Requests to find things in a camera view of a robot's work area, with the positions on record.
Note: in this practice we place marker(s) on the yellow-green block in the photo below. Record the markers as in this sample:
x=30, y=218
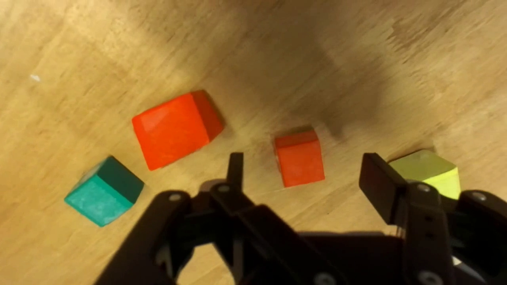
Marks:
x=433, y=172

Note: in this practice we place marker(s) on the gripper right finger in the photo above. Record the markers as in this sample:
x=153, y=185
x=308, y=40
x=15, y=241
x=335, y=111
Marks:
x=424, y=221

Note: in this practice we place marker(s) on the large orange block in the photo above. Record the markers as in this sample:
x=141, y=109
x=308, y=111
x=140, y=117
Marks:
x=174, y=128

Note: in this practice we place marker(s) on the small orange block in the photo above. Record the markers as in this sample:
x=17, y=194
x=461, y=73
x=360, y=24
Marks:
x=300, y=160

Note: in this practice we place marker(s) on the teal block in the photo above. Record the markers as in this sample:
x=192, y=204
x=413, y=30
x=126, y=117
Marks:
x=102, y=194

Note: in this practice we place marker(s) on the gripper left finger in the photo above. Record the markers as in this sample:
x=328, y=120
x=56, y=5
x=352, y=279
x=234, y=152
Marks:
x=237, y=221

